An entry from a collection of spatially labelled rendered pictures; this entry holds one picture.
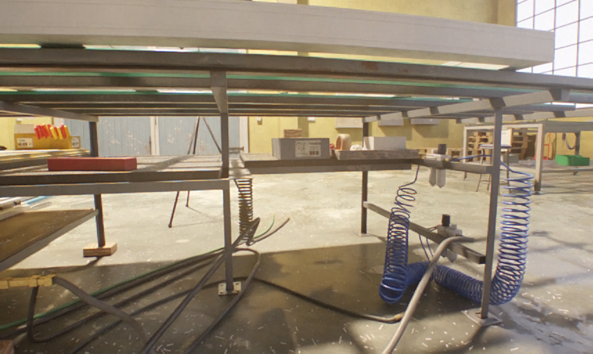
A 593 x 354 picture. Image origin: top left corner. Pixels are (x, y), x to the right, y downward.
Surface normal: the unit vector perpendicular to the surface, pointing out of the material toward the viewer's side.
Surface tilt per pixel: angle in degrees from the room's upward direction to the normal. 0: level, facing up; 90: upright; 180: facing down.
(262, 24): 90
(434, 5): 90
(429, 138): 90
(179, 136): 90
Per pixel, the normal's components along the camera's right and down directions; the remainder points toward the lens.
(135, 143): 0.22, 0.10
